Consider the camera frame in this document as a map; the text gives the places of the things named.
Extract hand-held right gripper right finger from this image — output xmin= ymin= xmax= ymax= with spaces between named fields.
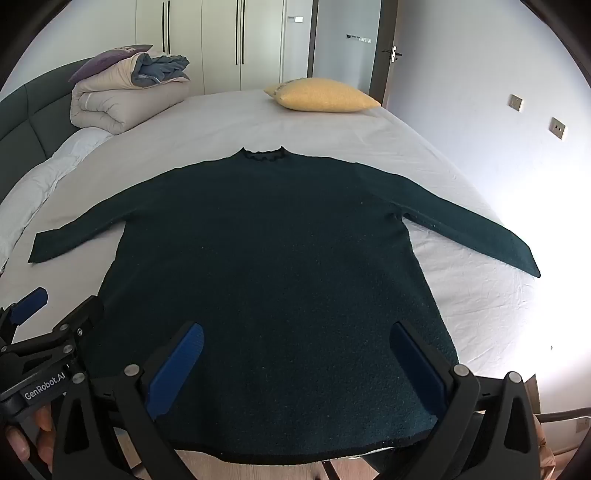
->
xmin=389 ymin=320 xmax=541 ymax=480

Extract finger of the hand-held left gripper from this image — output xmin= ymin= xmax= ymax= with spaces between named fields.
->
xmin=14 ymin=295 xmax=106 ymax=370
xmin=0 ymin=286 xmax=49 ymax=344

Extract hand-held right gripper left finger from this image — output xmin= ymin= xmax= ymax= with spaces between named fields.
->
xmin=52 ymin=322 xmax=206 ymax=480

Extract dark green sweater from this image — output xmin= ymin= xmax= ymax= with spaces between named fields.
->
xmin=28 ymin=145 xmax=542 ymax=464

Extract person's left hand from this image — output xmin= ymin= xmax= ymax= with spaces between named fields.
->
xmin=4 ymin=406 xmax=56 ymax=476

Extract white quilt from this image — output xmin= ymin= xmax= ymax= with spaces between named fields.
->
xmin=0 ymin=127 xmax=114 ymax=273

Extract dark green headboard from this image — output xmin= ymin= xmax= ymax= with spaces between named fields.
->
xmin=0 ymin=58 xmax=100 ymax=204

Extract folded beige duvet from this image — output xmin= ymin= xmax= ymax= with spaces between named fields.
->
xmin=69 ymin=60 xmax=192 ymax=136

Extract bed with white sheet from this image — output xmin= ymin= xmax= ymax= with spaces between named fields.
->
xmin=0 ymin=88 xmax=555 ymax=462

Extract purple pillow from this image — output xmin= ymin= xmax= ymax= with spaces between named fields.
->
xmin=68 ymin=44 xmax=154 ymax=84

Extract grey-blue blanket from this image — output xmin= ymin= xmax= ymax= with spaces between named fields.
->
xmin=131 ymin=53 xmax=191 ymax=88

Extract yellow pillow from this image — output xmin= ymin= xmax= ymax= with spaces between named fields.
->
xmin=263 ymin=78 xmax=382 ymax=113

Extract brown door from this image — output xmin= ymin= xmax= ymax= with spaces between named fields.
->
xmin=368 ymin=0 xmax=402 ymax=109

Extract white wardrobe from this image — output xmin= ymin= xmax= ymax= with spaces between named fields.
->
xmin=135 ymin=0 xmax=319 ymax=95

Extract black cable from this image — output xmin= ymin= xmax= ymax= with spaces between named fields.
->
xmin=538 ymin=406 xmax=591 ymax=423

